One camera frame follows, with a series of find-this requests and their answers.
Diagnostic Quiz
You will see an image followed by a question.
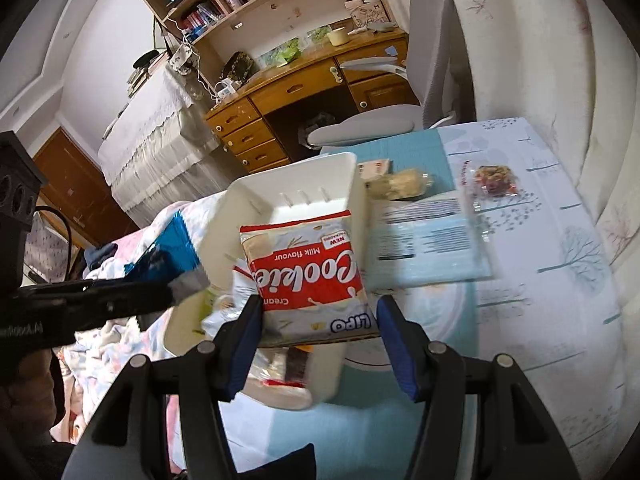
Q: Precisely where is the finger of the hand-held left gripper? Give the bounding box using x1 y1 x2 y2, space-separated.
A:
65 252 177 335

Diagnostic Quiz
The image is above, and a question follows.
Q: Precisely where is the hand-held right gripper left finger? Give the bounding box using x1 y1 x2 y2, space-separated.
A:
62 295 264 480

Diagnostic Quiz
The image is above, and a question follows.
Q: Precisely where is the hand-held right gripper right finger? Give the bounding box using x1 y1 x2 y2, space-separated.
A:
376 295 582 480

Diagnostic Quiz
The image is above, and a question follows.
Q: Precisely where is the dark red dried fruit packet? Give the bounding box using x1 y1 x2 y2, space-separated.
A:
284 346 315 390

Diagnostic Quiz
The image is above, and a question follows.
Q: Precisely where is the red and white snack packet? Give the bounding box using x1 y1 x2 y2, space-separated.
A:
202 259 261 341

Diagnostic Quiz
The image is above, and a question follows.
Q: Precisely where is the blue and silver snack packet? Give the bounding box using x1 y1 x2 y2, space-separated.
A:
122 210 211 306

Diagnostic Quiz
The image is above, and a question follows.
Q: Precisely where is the red and white cookie packet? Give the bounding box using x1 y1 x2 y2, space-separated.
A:
239 210 381 348

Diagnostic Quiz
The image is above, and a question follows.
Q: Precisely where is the white plastic basket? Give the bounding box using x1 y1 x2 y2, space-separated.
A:
165 151 373 411

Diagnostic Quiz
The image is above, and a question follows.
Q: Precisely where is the floral blanket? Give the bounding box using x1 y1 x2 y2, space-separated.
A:
50 195 241 480

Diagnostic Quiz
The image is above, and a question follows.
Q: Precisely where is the dark blue cloth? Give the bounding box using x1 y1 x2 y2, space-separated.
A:
84 244 119 269

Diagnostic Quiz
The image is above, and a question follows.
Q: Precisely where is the light blue flat packet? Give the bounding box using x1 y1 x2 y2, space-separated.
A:
372 192 498 288

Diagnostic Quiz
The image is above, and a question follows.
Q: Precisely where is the brown wooden door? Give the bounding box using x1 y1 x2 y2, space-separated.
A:
32 127 138 241

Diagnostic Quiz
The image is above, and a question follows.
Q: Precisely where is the white tree print tablecloth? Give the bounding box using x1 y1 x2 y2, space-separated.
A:
345 117 640 480

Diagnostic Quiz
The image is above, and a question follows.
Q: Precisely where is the clear bread packet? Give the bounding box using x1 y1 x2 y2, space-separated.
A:
357 159 433 202

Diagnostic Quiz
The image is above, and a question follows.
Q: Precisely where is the white lace cloth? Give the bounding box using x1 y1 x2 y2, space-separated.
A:
97 67 221 213

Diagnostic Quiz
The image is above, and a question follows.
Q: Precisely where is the clear bag of mixed nuts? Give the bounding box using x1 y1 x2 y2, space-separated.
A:
460 157 521 211

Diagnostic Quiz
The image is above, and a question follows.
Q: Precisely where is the teal striped placemat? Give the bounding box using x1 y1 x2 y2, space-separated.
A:
220 127 498 480

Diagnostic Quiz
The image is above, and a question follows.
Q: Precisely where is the black mesh bin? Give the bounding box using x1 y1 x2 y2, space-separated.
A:
298 112 336 149

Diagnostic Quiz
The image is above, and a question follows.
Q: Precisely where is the floral patterned hanging pouch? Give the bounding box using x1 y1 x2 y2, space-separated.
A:
167 45 196 74

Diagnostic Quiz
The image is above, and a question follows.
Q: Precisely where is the dark floral pouch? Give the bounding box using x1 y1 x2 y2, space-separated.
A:
222 51 259 86

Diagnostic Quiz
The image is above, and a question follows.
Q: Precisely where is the wooden desk with drawers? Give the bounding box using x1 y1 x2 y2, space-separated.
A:
205 25 421 176

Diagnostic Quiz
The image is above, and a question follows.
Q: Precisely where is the green printed packet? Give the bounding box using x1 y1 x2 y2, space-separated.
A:
260 42 304 66

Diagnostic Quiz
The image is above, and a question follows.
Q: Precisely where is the row of colourful books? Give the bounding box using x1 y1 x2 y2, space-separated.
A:
182 2 226 31

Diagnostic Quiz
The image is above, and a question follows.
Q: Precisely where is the grey office chair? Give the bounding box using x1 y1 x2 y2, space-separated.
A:
305 0 473 148

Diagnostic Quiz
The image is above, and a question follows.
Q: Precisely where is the wooden bookshelf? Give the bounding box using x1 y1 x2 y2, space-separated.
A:
112 0 401 81

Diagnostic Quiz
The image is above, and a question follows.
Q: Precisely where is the white box with drawings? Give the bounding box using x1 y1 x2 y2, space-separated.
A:
347 0 394 31

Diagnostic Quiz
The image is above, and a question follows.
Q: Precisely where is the white leaf print curtain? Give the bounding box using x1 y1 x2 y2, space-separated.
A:
435 0 640 271

